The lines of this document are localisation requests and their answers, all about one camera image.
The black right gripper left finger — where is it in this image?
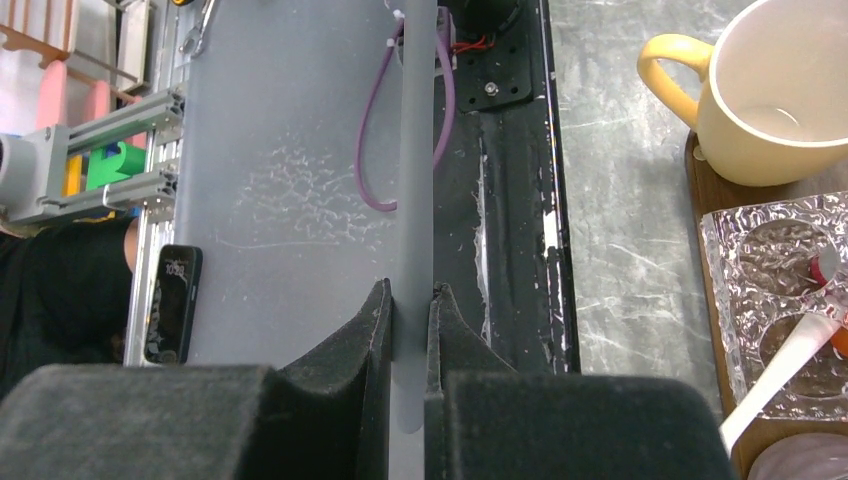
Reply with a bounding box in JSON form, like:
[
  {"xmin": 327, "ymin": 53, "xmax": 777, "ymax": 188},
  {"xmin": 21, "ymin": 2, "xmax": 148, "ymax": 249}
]
[{"xmin": 1, "ymin": 280, "xmax": 392, "ymax": 479}]

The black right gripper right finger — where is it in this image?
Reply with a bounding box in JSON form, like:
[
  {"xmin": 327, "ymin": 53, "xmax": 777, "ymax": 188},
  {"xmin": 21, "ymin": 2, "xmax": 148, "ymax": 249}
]
[{"xmin": 424, "ymin": 284, "xmax": 736, "ymax": 479}]

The yellow ceramic mug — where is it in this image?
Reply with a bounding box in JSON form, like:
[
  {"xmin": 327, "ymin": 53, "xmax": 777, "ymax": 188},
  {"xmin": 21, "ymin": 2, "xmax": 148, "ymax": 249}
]
[{"xmin": 637, "ymin": 0, "xmax": 847, "ymax": 187}]

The aluminium extrusion frame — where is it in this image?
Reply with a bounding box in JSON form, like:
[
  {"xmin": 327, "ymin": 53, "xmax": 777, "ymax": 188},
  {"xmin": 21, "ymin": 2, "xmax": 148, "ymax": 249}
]
[{"xmin": 0, "ymin": 86, "xmax": 187, "ymax": 369}]

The brown oval wooden tray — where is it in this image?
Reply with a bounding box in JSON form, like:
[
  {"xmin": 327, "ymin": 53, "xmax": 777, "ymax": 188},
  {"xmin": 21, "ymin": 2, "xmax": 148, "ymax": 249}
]
[{"xmin": 685, "ymin": 132, "xmax": 847, "ymax": 479}]

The mauve ceramic mug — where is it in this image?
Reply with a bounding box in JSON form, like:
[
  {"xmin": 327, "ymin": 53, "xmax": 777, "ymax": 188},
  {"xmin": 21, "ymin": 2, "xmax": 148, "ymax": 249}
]
[{"xmin": 747, "ymin": 433, "xmax": 847, "ymax": 479}]

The black smartphone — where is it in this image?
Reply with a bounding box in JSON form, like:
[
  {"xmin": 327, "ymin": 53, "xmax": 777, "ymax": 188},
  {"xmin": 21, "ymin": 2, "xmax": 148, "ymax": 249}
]
[{"xmin": 144, "ymin": 244, "xmax": 203, "ymax": 365}]

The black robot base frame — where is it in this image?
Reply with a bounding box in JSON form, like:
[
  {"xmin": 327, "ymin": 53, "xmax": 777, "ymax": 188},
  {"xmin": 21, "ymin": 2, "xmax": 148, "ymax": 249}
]
[{"xmin": 434, "ymin": 1, "xmax": 581, "ymax": 374}]

